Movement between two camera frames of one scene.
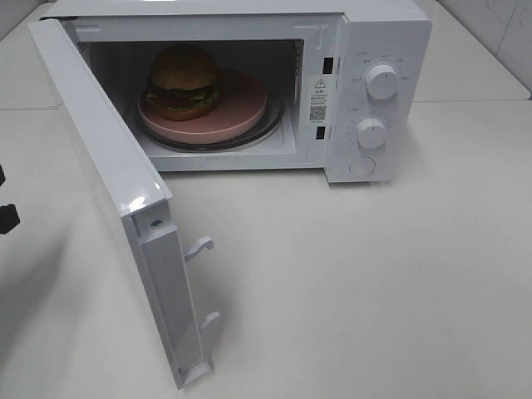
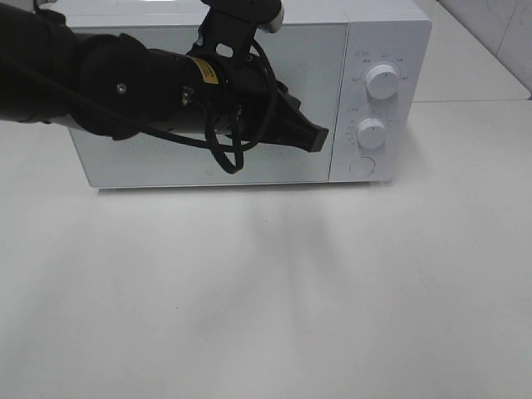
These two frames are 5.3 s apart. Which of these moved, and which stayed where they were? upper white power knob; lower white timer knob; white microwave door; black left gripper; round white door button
Moved: white microwave door; black left gripper
Stayed: round white door button; lower white timer knob; upper white power knob
